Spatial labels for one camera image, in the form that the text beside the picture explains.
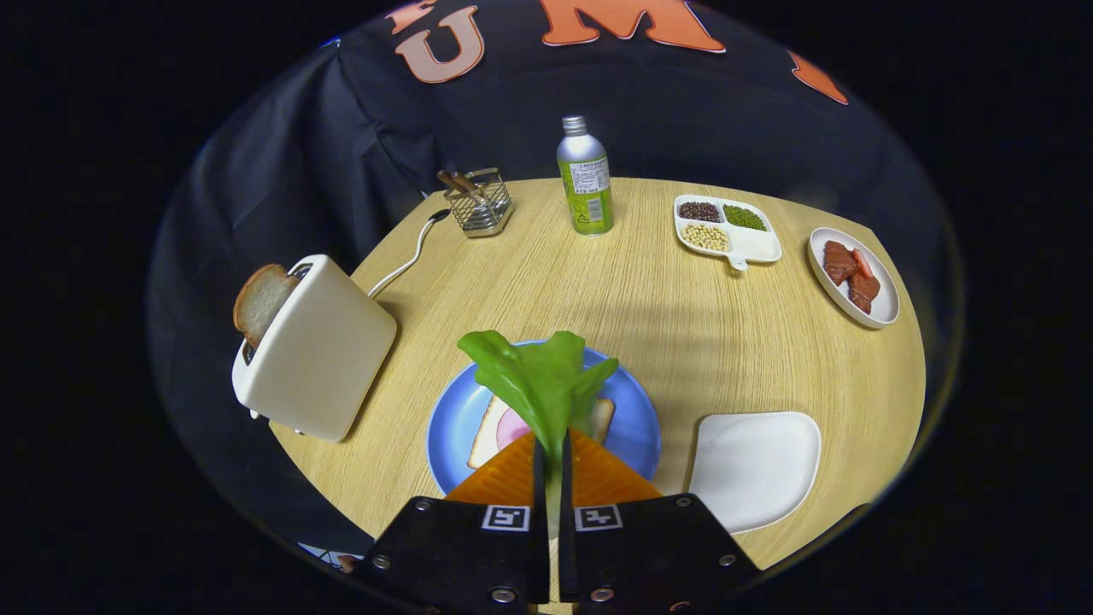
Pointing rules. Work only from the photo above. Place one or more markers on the black backdrop cloth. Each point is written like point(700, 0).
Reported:
point(299, 154)

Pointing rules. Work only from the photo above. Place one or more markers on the white toaster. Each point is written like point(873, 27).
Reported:
point(324, 359)

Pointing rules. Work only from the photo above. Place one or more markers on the white oval meat dish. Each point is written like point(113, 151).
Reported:
point(884, 303)

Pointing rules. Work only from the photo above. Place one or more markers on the pile of soybeans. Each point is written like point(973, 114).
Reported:
point(705, 237)

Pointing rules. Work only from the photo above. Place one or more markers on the white bread slice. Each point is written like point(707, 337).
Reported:
point(488, 436)

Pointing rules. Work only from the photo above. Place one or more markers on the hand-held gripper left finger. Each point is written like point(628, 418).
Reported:
point(540, 487)

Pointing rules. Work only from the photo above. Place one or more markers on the green and silver bottle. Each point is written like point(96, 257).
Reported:
point(585, 188)

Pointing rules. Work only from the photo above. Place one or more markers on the red meat pieces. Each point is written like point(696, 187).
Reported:
point(841, 263)

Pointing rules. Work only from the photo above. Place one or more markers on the pile of red beans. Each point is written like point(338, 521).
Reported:
point(700, 212)

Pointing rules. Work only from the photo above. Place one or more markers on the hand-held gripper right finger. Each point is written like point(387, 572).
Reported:
point(565, 478)

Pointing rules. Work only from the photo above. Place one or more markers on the green lettuce leaf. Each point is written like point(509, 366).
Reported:
point(538, 384)

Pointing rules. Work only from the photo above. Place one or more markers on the blue plate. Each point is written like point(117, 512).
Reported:
point(452, 418)

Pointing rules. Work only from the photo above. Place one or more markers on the white square plate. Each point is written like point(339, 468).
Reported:
point(751, 470)

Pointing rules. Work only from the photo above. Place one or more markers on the pile of green beans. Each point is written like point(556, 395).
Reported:
point(745, 218)

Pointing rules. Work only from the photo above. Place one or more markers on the toasted bread slice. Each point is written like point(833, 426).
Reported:
point(260, 299)

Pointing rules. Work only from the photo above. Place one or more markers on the white divided dish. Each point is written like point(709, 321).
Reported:
point(756, 246)

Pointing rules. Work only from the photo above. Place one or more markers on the pink ham slice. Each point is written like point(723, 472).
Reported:
point(511, 425)

